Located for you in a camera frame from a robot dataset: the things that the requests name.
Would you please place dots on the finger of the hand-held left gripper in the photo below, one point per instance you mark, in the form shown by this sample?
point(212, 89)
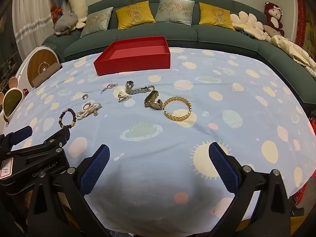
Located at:
point(58, 139)
point(23, 132)

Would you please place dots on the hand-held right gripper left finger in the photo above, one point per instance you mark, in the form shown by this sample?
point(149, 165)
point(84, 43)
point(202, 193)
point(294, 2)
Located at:
point(95, 170)

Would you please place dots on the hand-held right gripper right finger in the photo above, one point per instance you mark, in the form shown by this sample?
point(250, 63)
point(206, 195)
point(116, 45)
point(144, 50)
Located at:
point(223, 167)

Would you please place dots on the gold hoop earring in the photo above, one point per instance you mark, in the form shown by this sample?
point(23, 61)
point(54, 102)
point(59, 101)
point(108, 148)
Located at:
point(85, 95)

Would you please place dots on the gold bangle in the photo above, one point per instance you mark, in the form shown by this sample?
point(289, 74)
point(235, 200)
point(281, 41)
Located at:
point(177, 99)

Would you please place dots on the silver wristwatch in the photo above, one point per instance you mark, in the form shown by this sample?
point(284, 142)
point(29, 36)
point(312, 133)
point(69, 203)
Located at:
point(129, 86)

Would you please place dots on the red cardboard box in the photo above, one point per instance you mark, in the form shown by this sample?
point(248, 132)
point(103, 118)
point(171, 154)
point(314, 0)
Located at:
point(138, 51)

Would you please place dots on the white mirror with pink ears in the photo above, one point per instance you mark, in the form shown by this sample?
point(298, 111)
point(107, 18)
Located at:
point(11, 103)

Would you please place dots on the brown felt pouch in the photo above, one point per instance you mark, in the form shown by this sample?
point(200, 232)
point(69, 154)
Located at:
point(45, 76)

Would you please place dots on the blue planet print tablecloth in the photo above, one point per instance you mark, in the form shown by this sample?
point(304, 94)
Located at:
point(172, 133)

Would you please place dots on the silver dangle earrings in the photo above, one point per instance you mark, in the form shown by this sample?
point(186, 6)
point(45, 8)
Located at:
point(122, 98)

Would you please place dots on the silver tinsel garland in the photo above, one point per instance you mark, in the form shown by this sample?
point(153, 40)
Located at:
point(32, 27)

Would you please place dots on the grey pig plush toy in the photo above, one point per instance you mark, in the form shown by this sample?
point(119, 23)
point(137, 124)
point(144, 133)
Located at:
point(65, 23)

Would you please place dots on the grey-green embroidered cushion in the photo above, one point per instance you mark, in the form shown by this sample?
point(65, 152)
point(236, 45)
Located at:
point(175, 11)
point(97, 22)

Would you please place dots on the red ribbon bow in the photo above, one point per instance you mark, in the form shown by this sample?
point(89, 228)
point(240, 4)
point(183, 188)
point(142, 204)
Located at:
point(56, 11)

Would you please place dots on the white sheer curtain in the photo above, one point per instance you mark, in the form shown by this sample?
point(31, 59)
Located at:
point(32, 5)

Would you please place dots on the green sofa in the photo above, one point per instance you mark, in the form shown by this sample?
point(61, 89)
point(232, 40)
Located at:
point(222, 33)

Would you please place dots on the cream quilted blanket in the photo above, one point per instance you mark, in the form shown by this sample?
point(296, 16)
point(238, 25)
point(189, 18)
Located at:
point(293, 51)

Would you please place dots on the dark patterned cloth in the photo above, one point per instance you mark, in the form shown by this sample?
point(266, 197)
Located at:
point(244, 33)

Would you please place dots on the white long plush toy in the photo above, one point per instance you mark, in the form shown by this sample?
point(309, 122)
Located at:
point(76, 2)

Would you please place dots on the yellow embroidered cushion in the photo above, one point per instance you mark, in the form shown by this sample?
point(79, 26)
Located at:
point(134, 14)
point(214, 16)

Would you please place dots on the cream flower-shaped cushion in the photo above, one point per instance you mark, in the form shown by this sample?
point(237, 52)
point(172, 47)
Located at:
point(246, 22)

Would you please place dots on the red monkey plush toy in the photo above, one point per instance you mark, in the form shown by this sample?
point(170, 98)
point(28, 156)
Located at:
point(272, 14)

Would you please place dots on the red wall banner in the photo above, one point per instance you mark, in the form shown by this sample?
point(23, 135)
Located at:
point(301, 19)

